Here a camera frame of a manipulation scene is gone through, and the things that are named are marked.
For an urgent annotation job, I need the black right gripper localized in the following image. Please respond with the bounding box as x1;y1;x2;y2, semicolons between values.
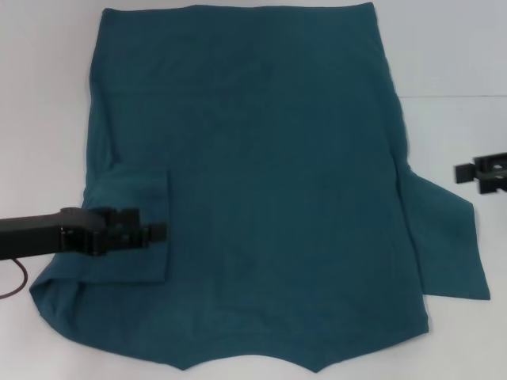
453;151;507;196

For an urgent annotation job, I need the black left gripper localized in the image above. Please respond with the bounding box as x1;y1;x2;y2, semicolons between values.
0;206;168;258

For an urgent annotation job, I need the teal blue t-shirt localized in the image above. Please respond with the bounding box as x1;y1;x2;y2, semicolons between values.
29;2;494;375

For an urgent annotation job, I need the dark left wrist cable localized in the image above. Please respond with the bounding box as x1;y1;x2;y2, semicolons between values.
0;258;29;302

